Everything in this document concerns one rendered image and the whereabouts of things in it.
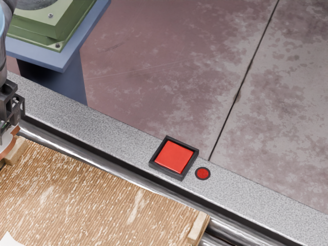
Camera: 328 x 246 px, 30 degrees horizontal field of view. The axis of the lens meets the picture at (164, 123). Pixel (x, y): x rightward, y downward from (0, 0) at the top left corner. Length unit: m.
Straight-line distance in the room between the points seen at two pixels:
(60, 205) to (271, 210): 0.40
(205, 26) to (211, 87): 0.36
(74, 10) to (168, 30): 1.29
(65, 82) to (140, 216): 0.63
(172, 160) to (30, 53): 0.48
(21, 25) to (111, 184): 0.50
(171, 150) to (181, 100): 1.28
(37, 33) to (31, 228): 0.53
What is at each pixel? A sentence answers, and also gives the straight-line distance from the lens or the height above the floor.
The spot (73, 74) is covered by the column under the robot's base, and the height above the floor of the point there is 0.70.
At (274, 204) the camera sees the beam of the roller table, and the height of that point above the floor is 0.92.
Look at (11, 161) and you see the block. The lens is 1.23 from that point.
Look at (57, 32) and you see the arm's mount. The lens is 1.47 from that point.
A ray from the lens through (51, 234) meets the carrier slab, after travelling 1.15.
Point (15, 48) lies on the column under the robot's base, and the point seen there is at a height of 0.87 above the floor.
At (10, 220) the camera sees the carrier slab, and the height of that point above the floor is 0.94.
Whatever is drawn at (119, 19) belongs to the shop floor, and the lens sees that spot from 2.83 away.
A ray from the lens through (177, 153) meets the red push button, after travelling 1.23.
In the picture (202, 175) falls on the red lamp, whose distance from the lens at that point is 1.22.
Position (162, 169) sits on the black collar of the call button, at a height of 0.93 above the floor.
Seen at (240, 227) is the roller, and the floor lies 0.92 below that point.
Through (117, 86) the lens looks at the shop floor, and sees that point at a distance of 2.56.
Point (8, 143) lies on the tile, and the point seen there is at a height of 1.08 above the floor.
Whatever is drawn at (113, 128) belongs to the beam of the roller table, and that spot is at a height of 0.92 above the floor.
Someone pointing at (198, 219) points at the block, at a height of 0.96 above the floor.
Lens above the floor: 1.95
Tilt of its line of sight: 53 degrees down
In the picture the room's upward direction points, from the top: 1 degrees clockwise
